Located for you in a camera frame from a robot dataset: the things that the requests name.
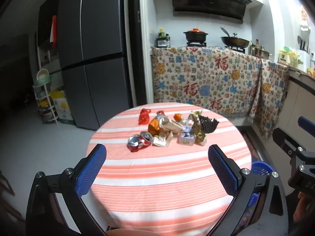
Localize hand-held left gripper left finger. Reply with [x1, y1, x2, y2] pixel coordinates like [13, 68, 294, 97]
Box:
[26, 143, 110, 236]

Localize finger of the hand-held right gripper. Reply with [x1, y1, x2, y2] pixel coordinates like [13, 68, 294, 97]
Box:
[298, 116, 315, 135]

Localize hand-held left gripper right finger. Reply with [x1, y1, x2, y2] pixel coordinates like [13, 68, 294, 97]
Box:
[208, 145, 288, 236]

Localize blue plastic basket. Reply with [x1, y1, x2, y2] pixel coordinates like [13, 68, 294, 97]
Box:
[246, 162, 275, 209]

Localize gold foil wrapper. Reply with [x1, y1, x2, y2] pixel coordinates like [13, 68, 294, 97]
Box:
[188, 111, 207, 146]

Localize small white blue carton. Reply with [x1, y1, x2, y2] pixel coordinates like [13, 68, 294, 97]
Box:
[178, 126, 196, 145]

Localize crushed red can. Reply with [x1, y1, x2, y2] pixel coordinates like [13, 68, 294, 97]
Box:
[127, 131, 153, 153]

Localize cream wrapper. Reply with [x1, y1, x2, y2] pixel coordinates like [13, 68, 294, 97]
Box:
[153, 130, 174, 147]

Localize red plastic bag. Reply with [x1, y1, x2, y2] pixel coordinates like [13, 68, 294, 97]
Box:
[138, 108, 151, 125]

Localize orange snack bag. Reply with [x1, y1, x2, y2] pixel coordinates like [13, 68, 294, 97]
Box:
[148, 115, 173, 137]

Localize kitchen counter cabinet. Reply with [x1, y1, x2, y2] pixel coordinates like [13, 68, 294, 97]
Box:
[283, 67, 315, 134]

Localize small printed blanket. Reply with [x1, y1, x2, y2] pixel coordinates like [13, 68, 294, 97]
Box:
[248, 58, 289, 139]

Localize round table with striped cloth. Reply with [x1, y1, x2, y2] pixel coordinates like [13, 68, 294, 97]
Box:
[86, 103, 253, 230]

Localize white knife block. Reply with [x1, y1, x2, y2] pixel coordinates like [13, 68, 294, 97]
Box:
[296, 36, 312, 71]

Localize yellow green cardboard box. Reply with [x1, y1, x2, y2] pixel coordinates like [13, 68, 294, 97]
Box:
[49, 90, 74, 126]

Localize yellow plastic container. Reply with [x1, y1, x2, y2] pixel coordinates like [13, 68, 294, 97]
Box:
[279, 47, 302, 65]

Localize white storage rack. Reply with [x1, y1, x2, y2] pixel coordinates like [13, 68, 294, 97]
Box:
[33, 69, 59, 126]

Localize steel pot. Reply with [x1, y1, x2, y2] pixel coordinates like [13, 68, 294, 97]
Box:
[253, 47, 272, 59]

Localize large printed blanket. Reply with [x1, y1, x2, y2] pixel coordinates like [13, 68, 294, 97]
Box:
[151, 46, 262, 122]

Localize black wok with lid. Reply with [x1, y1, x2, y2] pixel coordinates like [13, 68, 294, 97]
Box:
[220, 27, 250, 49]

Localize grey refrigerator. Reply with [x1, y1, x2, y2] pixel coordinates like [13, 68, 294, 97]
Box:
[57, 0, 145, 131]

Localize black clay pot orange lid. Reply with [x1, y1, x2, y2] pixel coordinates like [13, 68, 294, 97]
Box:
[183, 28, 209, 43]

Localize red hanging cloth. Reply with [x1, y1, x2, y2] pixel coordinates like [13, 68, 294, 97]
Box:
[50, 15, 58, 49]

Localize black range hood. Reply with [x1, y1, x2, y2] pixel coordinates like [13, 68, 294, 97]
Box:
[170, 0, 253, 24]

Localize orange wall decoration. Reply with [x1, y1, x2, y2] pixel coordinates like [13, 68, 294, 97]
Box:
[298, 5, 310, 31]

